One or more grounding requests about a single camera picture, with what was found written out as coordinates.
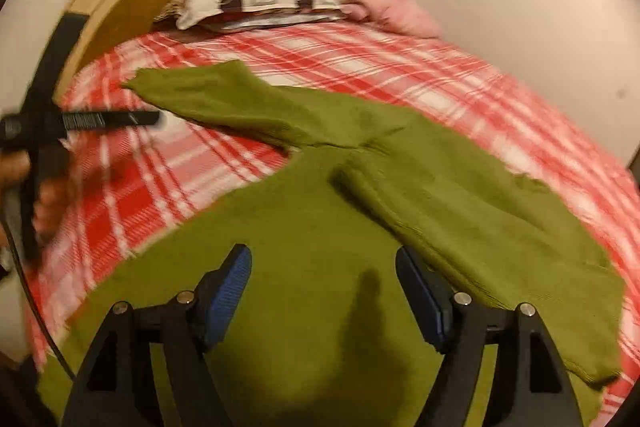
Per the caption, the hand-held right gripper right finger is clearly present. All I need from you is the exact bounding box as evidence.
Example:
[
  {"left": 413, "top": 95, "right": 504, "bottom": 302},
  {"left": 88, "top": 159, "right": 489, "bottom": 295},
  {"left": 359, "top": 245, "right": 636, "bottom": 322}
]
[{"left": 395, "top": 246, "right": 586, "bottom": 427}]

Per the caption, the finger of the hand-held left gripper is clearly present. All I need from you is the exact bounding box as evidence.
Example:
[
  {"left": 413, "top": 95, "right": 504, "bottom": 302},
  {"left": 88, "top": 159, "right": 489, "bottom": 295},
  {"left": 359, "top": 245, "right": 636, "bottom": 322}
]
[{"left": 62, "top": 108, "right": 164, "bottom": 134}]

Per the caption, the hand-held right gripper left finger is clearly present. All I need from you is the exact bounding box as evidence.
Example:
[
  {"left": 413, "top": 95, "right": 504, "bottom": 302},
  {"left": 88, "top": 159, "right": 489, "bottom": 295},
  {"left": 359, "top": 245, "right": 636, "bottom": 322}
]
[{"left": 62, "top": 243, "right": 252, "bottom": 427}]

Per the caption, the green knit sweater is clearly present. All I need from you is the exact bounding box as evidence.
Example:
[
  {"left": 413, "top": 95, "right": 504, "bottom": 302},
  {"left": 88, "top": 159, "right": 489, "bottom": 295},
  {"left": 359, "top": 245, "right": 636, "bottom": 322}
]
[{"left": 37, "top": 60, "right": 626, "bottom": 427}]

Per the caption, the person's left hand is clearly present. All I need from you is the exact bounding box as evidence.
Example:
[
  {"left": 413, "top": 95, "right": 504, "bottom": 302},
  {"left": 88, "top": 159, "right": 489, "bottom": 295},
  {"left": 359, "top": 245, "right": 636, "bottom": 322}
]
[{"left": 0, "top": 151, "right": 76, "bottom": 248}]

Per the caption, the red plaid bed sheet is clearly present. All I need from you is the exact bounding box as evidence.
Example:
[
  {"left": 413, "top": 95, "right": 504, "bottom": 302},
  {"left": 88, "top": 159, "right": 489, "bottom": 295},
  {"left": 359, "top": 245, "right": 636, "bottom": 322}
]
[{"left": 25, "top": 19, "right": 640, "bottom": 423}]

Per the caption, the pink pillow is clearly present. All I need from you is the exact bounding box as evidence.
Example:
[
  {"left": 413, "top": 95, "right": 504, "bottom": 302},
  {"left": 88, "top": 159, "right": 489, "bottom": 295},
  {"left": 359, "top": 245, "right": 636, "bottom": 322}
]
[{"left": 332, "top": 0, "right": 443, "bottom": 38}]

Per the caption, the black cable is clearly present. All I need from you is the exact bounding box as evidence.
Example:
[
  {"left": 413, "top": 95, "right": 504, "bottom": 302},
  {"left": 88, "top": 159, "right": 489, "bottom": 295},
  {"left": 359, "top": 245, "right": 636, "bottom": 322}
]
[{"left": 0, "top": 207, "right": 77, "bottom": 383}]

